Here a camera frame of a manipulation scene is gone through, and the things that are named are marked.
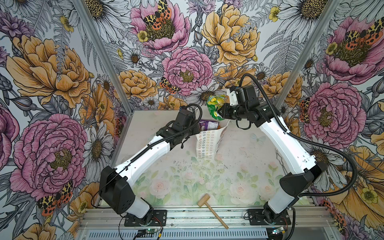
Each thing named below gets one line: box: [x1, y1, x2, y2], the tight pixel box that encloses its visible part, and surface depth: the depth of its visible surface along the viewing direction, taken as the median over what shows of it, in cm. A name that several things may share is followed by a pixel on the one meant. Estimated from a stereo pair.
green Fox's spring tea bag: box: [206, 94, 227, 121], surface depth 74 cm
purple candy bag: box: [199, 120, 220, 131], surface depth 91 cm
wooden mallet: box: [197, 193, 229, 230], surface depth 79 cm
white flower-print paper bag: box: [195, 119, 231, 159], surface depth 85 cm
